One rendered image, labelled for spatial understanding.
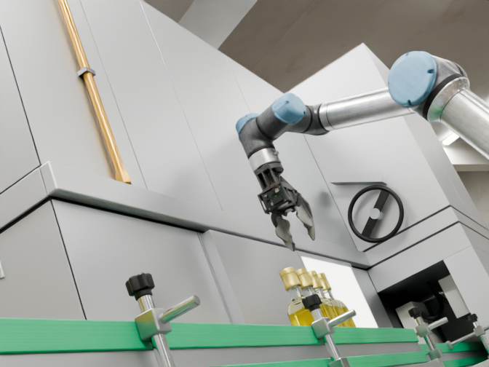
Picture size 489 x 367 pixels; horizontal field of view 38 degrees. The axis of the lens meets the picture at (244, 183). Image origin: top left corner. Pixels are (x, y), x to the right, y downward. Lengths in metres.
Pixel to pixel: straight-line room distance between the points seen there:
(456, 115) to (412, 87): 0.10
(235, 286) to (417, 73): 0.60
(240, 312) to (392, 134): 1.34
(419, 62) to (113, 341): 0.98
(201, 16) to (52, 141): 3.48
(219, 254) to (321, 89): 1.40
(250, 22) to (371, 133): 1.94
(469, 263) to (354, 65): 0.88
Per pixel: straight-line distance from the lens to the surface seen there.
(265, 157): 1.78
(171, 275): 1.47
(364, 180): 2.67
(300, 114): 1.76
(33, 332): 0.66
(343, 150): 2.79
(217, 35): 4.65
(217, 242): 1.64
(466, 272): 2.59
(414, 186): 2.68
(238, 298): 1.60
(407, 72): 1.53
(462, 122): 1.49
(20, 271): 1.32
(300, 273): 1.61
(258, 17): 4.54
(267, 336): 1.02
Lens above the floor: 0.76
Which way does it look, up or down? 22 degrees up
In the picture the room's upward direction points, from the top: 23 degrees counter-clockwise
